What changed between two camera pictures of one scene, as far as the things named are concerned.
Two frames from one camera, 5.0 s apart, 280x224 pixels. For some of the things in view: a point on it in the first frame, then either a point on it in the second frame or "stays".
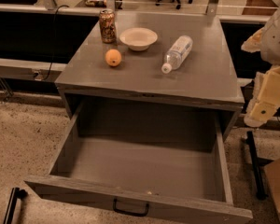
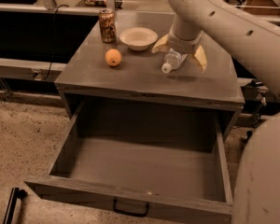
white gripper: (277, 44) to (184, 45)
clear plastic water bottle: (177, 53) stays
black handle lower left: (17, 193) stays
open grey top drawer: (146, 161) stays
